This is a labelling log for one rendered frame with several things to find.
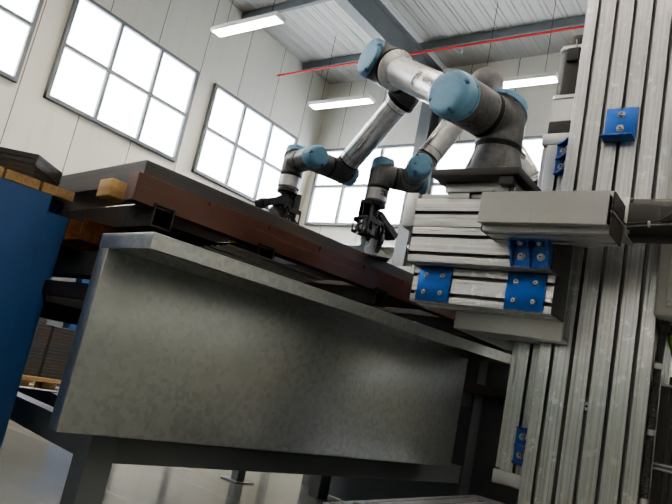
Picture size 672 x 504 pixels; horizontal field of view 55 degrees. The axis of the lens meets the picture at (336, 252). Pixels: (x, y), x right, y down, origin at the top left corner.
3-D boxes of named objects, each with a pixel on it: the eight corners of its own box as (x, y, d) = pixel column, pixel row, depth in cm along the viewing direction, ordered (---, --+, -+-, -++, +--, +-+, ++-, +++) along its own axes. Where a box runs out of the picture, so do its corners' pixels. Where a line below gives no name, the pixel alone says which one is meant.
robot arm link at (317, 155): (340, 152, 210) (321, 157, 219) (312, 139, 203) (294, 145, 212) (335, 174, 208) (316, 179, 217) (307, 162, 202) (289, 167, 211)
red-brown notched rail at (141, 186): (122, 200, 134) (130, 173, 135) (505, 341, 245) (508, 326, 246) (132, 199, 131) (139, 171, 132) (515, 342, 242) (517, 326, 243)
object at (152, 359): (47, 427, 119) (98, 247, 126) (440, 463, 208) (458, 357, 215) (56, 432, 117) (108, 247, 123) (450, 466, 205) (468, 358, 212)
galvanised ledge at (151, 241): (98, 247, 126) (102, 233, 127) (458, 357, 215) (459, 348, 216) (149, 248, 112) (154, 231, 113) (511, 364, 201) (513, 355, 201)
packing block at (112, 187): (95, 196, 140) (100, 179, 141) (116, 203, 144) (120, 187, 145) (107, 194, 136) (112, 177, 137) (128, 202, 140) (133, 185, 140)
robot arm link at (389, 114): (435, 66, 200) (343, 173, 225) (410, 50, 193) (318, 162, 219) (447, 87, 192) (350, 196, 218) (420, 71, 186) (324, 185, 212)
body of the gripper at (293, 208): (298, 228, 214) (306, 194, 216) (279, 220, 208) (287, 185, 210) (283, 228, 219) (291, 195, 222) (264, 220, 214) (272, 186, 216)
